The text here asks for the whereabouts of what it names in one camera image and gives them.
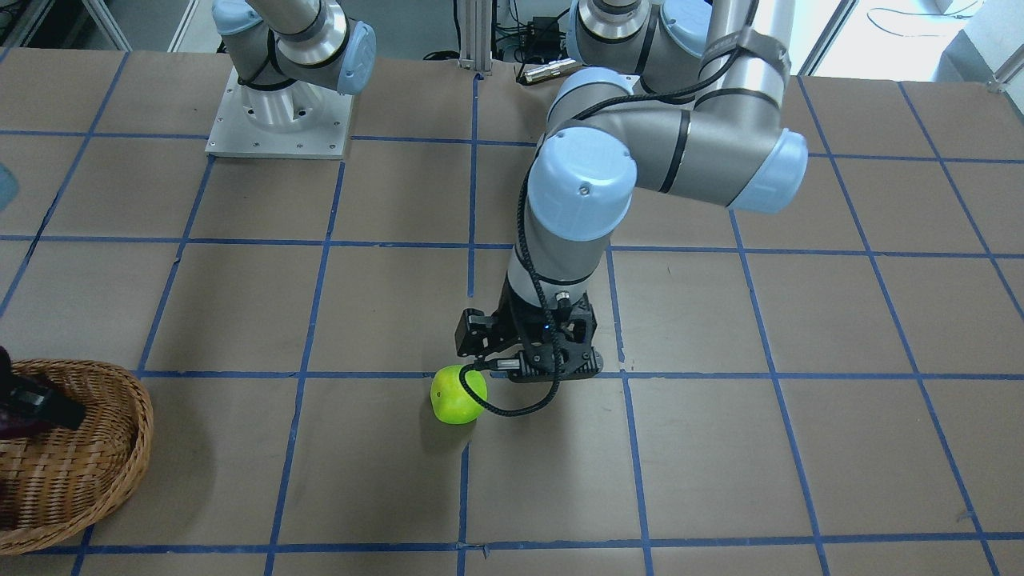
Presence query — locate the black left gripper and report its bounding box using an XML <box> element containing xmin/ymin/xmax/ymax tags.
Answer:
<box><xmin>454</xmin><ymin>282</ymin><xmax>602</xmax><ymax>383</ymax></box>

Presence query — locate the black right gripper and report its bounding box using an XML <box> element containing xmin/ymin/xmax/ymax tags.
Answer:
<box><xmin>0</xmin><ymin>346</ymin><xmax>86</xmax><ymax>430</ymax></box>

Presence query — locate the green apple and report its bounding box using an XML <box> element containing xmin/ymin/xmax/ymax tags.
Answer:
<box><xmin>430</xmin><ymin>365</ymin><xmax>484</xmax><ymax>424</ymax></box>

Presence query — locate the dark red apple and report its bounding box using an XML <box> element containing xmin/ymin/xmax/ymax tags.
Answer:
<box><xmin>1</xmin><ymin>407</ymin><xmax>53</xmax><ymax>441</ymax></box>

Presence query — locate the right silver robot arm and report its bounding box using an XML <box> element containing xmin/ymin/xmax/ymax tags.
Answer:
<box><xmin>207</xmin><ymin>1</ymin><xmax>376</xmax><ymax>160</ymax></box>

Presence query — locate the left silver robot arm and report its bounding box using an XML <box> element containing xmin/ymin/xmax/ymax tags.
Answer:
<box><xmin>454</xmin><ymin>1</ymin><xmax>809</xmax><ymax>382</ymax></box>

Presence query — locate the woven wicker basket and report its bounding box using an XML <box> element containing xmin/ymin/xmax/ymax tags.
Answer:
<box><xmin>1</xmin><ymin>358</ymin><xmax>154</xmax><ymax>556</ymax></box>

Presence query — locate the silver metal connector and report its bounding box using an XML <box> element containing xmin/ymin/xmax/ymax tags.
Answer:
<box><xmin>516</xmin><ymin>58</ymin><xmax>581</xmax><ymax>86</ymax></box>

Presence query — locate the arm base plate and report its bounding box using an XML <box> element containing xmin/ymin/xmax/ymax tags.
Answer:
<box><xmin>205</xmin><ymin>70</ymin><xmax>355</xmax><ymax>161</ymax></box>

